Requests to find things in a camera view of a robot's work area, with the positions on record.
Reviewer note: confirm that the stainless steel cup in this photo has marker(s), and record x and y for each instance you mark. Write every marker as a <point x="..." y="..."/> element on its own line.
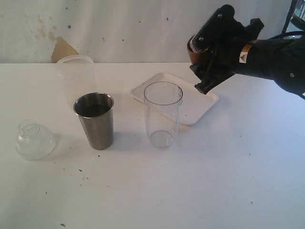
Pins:
<point x="95" y="112"/>

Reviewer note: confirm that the white rectangular tray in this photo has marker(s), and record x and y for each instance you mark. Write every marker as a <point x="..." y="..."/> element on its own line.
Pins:
<point x="194" y="105"/>

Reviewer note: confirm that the brown wooden cup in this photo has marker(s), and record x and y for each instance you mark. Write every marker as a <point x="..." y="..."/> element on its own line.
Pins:
<point x="201" y="57"/>

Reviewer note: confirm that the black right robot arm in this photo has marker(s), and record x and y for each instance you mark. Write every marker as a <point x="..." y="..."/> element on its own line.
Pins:
<point x="282" y="60"/>

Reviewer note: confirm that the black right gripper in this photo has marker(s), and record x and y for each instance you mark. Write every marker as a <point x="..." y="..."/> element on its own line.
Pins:
<point x="227" y="38"/>

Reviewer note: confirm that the clear dome lid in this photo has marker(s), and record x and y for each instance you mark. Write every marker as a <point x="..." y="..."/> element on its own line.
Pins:
<point x="34" y="141"/>

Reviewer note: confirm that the clear drinking glass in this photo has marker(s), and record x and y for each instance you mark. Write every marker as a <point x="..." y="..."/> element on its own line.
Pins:
<point x="162" y="102"/>

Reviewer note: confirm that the translucent plastic container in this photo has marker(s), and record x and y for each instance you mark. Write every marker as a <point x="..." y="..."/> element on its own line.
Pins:
<point x="77" y="76"/>

